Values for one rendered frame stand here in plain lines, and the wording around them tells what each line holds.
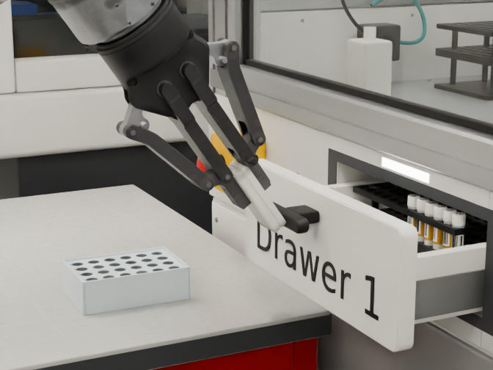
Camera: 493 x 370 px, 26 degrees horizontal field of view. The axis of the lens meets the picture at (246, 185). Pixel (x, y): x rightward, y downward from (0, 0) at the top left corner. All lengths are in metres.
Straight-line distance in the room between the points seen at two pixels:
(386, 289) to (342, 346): 0.30
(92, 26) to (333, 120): 0.38
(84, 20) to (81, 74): 0.88
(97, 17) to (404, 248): 0.31
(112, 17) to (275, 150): 0.48
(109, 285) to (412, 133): 0.37
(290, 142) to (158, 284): 0.23
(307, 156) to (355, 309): 0.30
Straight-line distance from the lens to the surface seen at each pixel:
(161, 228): 1.47
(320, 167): 1.19
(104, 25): 0.85
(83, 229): 1.48
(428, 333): 1.06
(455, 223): 0.99
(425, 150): 1.01
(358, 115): 1.11
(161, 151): 0.91
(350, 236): 0.95
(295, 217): 0.97
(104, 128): 1.76
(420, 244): 1.04
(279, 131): 1.27
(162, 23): 0.87
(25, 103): 1.72
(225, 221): 1.44
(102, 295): 1.17
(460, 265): 0.95
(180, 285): 1.19
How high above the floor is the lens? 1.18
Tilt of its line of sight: 14 degrees down
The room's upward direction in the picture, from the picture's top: straight up
